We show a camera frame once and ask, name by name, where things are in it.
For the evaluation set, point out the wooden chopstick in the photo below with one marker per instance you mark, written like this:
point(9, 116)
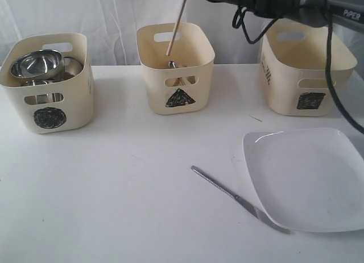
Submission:
point(175, 29)

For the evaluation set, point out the cream bin with circle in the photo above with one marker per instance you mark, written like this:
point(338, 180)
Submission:
point(77, 108)

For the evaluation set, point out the steel table knife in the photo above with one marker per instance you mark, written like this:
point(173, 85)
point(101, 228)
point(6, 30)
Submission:
point(254, 211)

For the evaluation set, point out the steel mug with handle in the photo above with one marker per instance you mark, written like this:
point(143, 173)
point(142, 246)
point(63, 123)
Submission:
point(71, 69)

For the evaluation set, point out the white square plate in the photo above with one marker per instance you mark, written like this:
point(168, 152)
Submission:
point(307, 180)

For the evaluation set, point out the steel spoon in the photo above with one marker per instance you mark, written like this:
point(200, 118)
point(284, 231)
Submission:
point(169, 64)

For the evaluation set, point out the wooden chopstick crossing cutlery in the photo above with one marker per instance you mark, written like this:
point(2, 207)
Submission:
point(178, 81)

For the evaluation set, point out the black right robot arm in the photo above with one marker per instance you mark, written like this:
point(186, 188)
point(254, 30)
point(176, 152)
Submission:
point(313, 13)

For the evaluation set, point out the cream bin with square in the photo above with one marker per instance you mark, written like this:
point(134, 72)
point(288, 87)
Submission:
point(292, 70)

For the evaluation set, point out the steel bowl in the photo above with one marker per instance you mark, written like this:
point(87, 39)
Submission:
point(43, 64)

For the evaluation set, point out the cream bin with triangle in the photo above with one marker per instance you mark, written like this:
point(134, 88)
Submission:
point(194, 56)

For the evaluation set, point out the small steel fork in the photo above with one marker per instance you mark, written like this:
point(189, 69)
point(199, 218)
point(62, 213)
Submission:
point(189, 80)

